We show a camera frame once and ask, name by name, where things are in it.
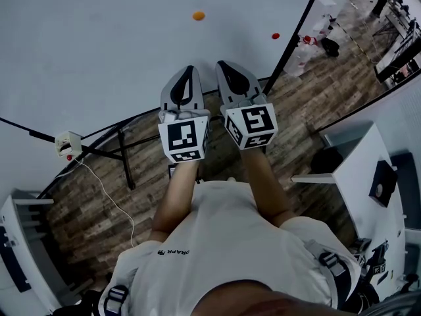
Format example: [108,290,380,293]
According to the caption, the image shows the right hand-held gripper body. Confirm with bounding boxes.
[219,95,279,151]

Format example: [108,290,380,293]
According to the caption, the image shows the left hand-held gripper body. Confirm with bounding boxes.
[158,109,211,164]

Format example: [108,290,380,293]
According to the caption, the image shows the person's right forearm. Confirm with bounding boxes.
[239,146,295,226]

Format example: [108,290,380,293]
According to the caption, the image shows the person's left forearm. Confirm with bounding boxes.
[150,161,200,240]

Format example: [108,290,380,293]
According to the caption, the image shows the clear red-capped water bottle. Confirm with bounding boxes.
[284,35,315,77]

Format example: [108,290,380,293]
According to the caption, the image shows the black whiteboard stand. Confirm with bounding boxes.
[80,76,274,190]

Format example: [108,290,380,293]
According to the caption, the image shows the black round bin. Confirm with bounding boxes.
[310,146,344,174]

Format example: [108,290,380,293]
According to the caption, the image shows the black bag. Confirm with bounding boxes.
[320,37,340,58]

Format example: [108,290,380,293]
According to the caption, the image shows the white desk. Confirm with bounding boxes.
[291,122,409,276]

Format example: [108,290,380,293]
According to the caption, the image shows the person's white t-shirt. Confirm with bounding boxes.
[98,180,362,316]

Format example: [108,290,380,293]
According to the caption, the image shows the black box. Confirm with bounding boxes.
[368,159,399,208]

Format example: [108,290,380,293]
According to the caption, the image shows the black desk mat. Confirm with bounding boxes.
[389,151,415,230]

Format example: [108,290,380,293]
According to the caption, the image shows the white shelf unit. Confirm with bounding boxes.
[0,189,55,309]

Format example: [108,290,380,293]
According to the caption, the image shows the black chair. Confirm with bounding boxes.
[55,288,103,316]

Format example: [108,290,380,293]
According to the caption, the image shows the dark blue panel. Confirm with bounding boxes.
[0,227,32,292]

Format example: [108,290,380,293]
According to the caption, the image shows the white switch box red button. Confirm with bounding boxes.
[54,130,82,161]

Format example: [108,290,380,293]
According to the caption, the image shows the thin white cable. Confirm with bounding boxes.
[52,157,136,249]

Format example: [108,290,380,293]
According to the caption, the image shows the black frame table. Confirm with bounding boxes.
[373,24,421,85]

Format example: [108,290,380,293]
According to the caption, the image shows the grey harness strap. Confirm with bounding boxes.
[304,238,349,309]
[103,284,130,314]

